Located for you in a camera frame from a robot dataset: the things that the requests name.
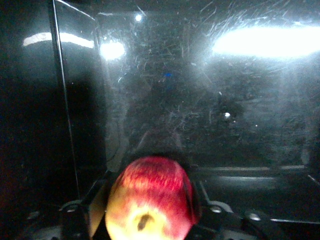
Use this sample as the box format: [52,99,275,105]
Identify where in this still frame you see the black plastic box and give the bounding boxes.
[0,0,320,240]

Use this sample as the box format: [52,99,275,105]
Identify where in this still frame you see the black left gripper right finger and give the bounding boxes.
[184,178,266,240]

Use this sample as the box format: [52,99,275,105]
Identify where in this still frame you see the red yellow apple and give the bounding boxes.
[104,155,202,240]

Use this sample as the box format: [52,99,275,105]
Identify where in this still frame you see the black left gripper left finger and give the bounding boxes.
[58,172,112,240]

